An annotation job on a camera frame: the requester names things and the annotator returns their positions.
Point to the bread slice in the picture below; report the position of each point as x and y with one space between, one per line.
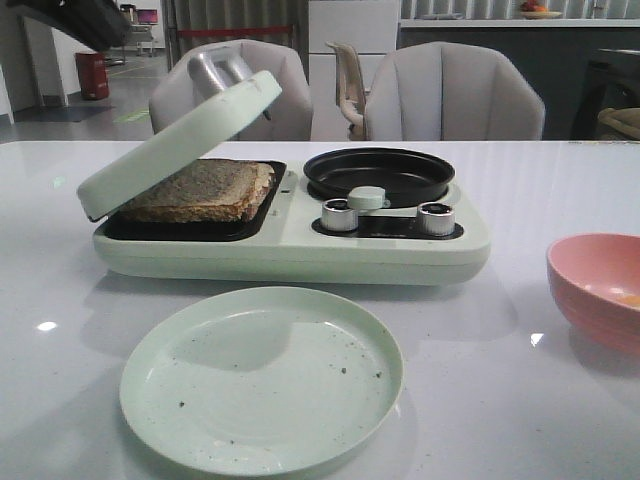
216 190

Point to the mint green sandwich maker lid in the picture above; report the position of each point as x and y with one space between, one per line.
233 97

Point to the pink bowl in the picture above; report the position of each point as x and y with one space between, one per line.
587 275

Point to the orange shrimp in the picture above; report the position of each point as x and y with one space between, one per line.
631 300

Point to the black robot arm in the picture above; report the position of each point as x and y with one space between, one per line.
97 24

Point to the mint green breakfast maker base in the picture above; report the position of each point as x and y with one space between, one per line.
286 242

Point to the left silver control knob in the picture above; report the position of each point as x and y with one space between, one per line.
338 216

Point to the silver control knob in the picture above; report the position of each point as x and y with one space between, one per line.
435 219
338 216

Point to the black round frying pan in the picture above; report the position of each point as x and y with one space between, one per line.
408 177

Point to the right silver control knob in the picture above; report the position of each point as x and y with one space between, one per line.
435 219

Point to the beige office chair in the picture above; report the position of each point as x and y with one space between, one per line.
350 90

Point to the mint green round plate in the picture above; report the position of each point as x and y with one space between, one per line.
262 381

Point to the right grey upholstered chair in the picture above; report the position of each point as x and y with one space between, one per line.
451 92

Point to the white cabinet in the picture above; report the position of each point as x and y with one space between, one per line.
371 28

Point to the red trash bin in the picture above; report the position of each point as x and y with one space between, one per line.
92 75

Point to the dark grey counter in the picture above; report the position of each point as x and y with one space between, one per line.
577 66

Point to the fruit plate on counter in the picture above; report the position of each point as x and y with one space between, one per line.
533 10

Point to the beige cushion at right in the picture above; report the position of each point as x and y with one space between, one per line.
624 122

